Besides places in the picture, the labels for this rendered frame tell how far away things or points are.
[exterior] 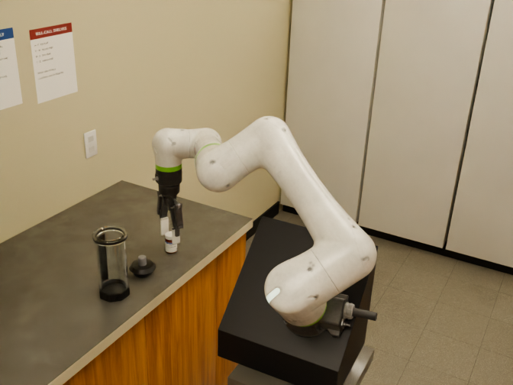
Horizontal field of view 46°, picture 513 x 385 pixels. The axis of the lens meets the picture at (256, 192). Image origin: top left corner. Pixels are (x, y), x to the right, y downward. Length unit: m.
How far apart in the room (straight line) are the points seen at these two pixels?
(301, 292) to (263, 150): 0.41
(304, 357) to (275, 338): 0.10
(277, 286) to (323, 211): 0.22
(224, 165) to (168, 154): 0.46
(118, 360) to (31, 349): 0.30
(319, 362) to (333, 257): 0.33
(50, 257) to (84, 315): 0.39
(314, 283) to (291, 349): 0.29
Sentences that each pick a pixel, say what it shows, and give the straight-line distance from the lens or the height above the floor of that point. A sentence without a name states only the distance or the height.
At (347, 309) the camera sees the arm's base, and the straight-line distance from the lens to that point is 1.62.
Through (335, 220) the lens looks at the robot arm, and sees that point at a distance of 1.49.
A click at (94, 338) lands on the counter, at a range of 1.90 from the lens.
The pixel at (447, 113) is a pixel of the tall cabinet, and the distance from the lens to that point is 3.93.
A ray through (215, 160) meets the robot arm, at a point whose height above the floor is 1.49.
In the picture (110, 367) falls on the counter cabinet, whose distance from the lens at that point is 2.04.
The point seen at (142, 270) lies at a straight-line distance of 2.12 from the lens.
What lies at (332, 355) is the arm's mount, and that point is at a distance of 1.65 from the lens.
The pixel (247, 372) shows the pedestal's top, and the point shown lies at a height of 0.94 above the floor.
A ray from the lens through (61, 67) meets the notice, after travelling 2.52.
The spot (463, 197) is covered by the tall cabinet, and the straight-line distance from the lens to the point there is 4.08.
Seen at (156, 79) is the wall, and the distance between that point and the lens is 2.99.
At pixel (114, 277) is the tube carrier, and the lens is 1.99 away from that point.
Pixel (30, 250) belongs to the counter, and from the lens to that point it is 2.38.
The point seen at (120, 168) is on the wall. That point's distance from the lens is 2.90.
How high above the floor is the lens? 2.11
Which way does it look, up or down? 25 degrees down
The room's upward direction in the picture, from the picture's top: 2 degrees clockwise
